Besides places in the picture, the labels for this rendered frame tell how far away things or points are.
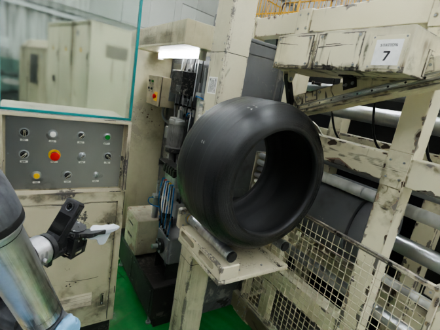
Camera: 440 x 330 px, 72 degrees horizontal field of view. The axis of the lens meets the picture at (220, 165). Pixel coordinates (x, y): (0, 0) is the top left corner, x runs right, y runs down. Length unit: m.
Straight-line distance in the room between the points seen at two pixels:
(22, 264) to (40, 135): 1.03
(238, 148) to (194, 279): 0.89
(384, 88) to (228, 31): 0.65
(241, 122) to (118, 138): 0.81
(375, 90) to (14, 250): 1.20
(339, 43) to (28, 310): 1.21
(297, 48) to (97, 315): 1.76
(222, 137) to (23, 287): 0.66
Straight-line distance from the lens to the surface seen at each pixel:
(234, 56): 1.39
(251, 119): 1.03
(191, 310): 1.80
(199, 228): 1.33
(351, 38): 1.26
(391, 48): 1.16
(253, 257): 1.41
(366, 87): 1.34
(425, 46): 1.22
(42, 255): 0.84
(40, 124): 1.58
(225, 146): 0.99
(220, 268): 1.18
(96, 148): 1.63
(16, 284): 0.64
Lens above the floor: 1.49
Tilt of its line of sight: 14 degrees down
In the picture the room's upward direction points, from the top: 10 degrees clockwise
